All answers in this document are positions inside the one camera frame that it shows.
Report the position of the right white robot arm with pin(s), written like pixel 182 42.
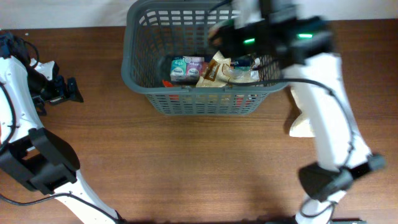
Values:
pixel 304 50

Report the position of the grey plastic shopping basket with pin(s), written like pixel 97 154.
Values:
pixel 158 32

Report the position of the tissue multipack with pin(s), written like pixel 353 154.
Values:
pixel 189 69

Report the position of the beige paper pouch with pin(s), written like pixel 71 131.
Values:
pixel 301 127

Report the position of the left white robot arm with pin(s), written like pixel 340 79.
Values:
pixel 31 154

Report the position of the brown white snack bag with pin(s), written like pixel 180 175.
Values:
pixel 222 71

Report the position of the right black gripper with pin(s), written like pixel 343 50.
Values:
pixel 227 36

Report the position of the red spaghetti packet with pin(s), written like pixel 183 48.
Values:
pixel 168 83

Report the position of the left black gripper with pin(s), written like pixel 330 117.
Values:
pixel 59 91

